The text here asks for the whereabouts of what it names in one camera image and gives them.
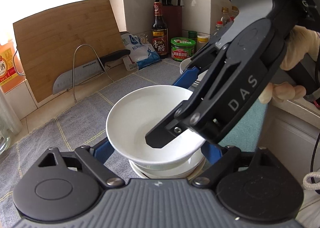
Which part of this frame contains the grey checked cloth mat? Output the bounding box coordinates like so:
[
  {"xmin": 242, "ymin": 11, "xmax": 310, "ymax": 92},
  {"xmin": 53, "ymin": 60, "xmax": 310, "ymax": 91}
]
[{"xmin": 1, "ymin": 59, "xmax": 180, "ymax": 227}]

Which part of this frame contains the bamboo cutting board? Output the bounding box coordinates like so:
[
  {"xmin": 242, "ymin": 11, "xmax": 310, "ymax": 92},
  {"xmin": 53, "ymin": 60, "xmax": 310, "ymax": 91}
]
[{"xmin": 13, "ymin": 0, "xmax": 124, "ymax": 103}]

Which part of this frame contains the orange cooking wine jug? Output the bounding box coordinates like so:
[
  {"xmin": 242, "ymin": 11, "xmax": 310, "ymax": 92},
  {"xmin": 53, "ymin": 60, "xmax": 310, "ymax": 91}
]
[{"xmin": 1, "ymin": 39, "xmax": 25, "ymax": 93}]

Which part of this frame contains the white bowl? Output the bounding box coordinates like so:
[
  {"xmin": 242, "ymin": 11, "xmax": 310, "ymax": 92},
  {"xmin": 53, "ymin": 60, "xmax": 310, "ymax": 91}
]
[
  {"xmin": 106, "ymin": 85, "xmax": 205, "ymax": 168},
  {"xmin": 129, "ymin": 149, "xmax": 206, "ymax": 180}
]

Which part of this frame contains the grey kitchen knife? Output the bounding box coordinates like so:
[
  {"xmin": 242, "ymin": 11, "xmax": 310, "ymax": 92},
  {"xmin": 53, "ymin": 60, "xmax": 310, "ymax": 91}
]
[{"xmin": 52, "ymin": 49, "xmax": 130, "ymax": 94}]

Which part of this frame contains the metal wire board stand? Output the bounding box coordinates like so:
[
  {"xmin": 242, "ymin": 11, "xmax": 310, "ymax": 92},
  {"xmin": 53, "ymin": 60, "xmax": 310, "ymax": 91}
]
[{"xmin": 72, "ymin": 43, "xmax": 115, "ymax": 103}]

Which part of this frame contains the green lid spice jar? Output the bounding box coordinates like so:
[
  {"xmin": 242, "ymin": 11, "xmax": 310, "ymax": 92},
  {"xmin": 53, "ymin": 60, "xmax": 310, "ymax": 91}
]
[{"xmin": 188, "ymin": 30, "xmax": 197, "ymax": 42}]

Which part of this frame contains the green lid sauce jar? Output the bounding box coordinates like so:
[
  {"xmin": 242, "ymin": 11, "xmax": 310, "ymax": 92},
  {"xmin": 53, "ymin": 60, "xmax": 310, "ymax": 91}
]
[{"xmin": 171, "ymin": 37, "xmax": 196, "ymax": 61}]

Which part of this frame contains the clear oil bottle red cap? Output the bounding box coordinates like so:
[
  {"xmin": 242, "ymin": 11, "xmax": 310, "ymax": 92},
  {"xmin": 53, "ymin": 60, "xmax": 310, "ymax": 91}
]
[{"xmin": 213, "ymin": 21, "xmax": 226, "ymax": 35}]

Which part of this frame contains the glass jar with lid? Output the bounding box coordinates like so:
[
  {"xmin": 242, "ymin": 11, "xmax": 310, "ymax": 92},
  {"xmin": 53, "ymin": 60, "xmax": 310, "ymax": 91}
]
[{"xmin": 0, "ymin": 121, "xmax": 12, "ymax": 154}]

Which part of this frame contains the white blue salt bag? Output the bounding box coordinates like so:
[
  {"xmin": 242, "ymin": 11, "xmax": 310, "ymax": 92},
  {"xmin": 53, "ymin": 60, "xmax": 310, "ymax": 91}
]
[{"xmin": 121, "ymin": 33, "xmax": 161, "ymax": 71}]

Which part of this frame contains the yellow lid spice jar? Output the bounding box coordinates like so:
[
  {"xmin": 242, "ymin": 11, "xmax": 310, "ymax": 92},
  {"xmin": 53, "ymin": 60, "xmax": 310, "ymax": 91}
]
[{"xmin": 196, "ymin": 35, "xmax": 209, "ymax": 51}]

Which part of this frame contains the dark vinegar bottle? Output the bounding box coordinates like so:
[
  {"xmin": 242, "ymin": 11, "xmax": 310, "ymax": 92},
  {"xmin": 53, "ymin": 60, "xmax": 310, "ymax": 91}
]
[{"xmin": 151, "ymin": 2, "xmax": 168, "ymax": 59}]

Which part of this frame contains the gloved right hand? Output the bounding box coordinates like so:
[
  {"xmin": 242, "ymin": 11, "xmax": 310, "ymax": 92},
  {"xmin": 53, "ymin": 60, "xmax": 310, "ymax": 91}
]
[{"xmin": 259, "ymin": 26, "xmax": 319, "ymax": 104}]

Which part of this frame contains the dark red knife block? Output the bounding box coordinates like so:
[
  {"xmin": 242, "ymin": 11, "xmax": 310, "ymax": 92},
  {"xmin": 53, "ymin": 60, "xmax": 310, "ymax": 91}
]
[{"xmin": 155, "ymin": 0, "xmax": 182, "ymax": 43}]

